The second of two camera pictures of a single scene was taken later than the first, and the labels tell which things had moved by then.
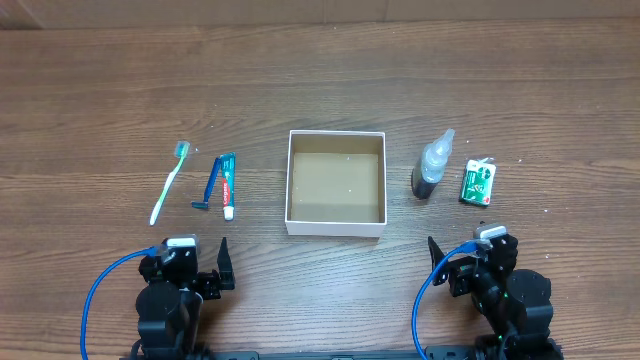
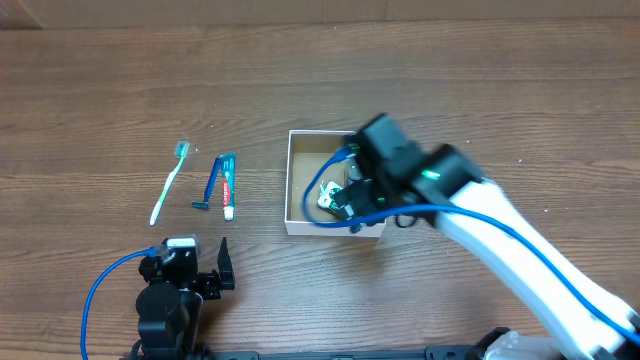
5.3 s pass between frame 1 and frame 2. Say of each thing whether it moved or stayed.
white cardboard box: stayed
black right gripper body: moved
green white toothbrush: stayed
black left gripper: stayed
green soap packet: moved
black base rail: stayed
